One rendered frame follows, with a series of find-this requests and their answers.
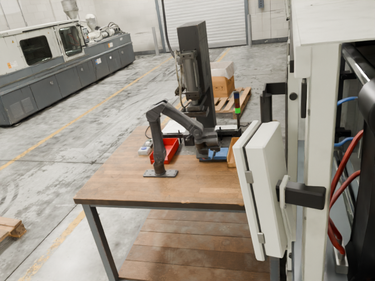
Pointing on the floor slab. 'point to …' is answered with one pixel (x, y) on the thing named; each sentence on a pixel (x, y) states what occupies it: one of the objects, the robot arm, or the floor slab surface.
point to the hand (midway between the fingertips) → (204, 158)
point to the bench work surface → (175, 219)
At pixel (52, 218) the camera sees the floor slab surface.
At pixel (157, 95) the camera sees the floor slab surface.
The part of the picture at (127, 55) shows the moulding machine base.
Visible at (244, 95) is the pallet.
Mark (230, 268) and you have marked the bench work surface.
